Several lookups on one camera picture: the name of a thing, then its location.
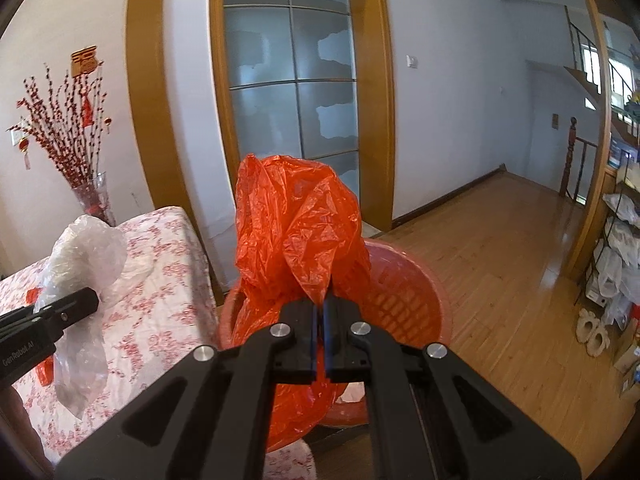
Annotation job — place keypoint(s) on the wall light switch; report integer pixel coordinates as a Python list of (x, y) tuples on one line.
[(411, 61)]

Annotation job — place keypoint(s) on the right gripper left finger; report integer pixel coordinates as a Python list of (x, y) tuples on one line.
[(208, 417)]

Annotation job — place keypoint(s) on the frosted glass door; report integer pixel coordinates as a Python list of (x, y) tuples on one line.
[(292, 78)]

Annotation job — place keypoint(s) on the wooden stair railing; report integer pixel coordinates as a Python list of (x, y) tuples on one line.
[(577, 150)]

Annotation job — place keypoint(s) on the orange lined laundry basket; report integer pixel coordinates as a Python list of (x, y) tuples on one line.
[(405, 298)]

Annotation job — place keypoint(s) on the glass vase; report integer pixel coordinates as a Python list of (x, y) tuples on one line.
[(93, 199)]

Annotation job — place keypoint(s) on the clear white plastic bag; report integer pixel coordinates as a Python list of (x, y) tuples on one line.
[(88, 272)]

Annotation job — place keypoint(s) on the large orange plastic bag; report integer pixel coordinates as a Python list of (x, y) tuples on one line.
[(299, 236)]

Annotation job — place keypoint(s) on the knotted orange plastic bag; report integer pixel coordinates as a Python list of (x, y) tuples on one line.
[(44, 369)]

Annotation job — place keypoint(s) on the floral pink tablecloth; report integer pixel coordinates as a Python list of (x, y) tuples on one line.
[(168, 312)]

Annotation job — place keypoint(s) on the red berry branches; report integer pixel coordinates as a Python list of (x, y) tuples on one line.
[(67, 121)]

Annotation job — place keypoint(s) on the white slippers pair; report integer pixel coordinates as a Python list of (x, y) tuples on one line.
[(592, 333)]

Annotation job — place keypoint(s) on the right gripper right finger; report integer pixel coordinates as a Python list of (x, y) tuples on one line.
[(431, 416)]

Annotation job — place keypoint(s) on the metal storage rack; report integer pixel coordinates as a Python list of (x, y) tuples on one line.
[(611, 281)]

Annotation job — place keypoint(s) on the red hanging ornament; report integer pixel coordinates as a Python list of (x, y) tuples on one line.
[(83, 61)]

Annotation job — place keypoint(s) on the white wall socket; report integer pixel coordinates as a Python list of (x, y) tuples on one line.
[(16, 137)]

